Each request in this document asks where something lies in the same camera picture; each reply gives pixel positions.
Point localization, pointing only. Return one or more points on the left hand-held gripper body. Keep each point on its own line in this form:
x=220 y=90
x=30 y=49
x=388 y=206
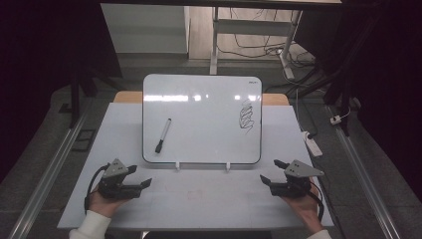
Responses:
x=116 y=186

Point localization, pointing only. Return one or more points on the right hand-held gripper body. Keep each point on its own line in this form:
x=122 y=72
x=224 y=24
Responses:
x=293 y=184

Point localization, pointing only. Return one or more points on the black and white marker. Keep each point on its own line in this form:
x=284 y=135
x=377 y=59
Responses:
x=163 y=136

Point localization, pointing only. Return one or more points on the white whiteboard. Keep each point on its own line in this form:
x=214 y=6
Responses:
x=202 y=132

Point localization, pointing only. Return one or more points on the person's left hand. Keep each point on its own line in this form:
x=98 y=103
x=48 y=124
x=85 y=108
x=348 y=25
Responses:
x=104 y=204

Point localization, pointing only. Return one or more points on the person's right hand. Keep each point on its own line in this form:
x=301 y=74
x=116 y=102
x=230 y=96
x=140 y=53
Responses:
x=303 y=209

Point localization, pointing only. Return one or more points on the white whiteboard foot clip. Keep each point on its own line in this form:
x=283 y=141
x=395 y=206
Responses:
x=177 y=166
x=228 y=166

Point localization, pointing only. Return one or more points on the white power strip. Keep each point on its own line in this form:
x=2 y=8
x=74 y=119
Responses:
x=312 y=144

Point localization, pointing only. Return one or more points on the white table cover sheet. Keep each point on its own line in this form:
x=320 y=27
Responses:
x=205 y=199

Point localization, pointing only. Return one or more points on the small white adapter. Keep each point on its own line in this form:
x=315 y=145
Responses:
x=335 y=119

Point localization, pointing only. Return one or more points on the wooden table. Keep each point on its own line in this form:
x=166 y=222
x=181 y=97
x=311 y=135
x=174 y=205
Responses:
x=127 y=97

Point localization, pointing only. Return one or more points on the black metal stand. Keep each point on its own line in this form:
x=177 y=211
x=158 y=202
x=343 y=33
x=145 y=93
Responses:
x=341 y=86
x=75 y=96

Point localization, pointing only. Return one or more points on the white cabinet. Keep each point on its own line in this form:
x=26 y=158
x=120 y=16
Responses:
x=146 y=30

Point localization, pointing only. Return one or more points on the black floor frame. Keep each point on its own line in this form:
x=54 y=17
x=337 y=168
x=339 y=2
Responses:
x=83 y=140

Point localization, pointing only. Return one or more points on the aluminium rail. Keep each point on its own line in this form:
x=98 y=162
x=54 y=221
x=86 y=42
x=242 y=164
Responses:
x=365 y=179
x=49 y=172

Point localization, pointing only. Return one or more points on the white desk frame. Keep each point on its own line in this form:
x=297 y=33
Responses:
x=252 y=27

